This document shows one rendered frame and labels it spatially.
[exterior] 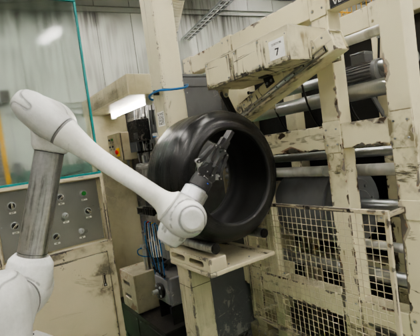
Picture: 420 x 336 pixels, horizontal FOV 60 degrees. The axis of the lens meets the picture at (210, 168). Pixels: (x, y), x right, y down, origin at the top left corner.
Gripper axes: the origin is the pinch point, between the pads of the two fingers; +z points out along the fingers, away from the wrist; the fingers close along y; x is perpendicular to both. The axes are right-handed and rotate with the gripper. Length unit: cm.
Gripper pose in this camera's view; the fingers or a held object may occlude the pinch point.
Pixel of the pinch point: (226, 139)
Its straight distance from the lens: 130.3
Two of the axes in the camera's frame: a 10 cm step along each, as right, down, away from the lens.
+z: 4.9, -8.4, 2.3
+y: 6.6, 5.2, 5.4
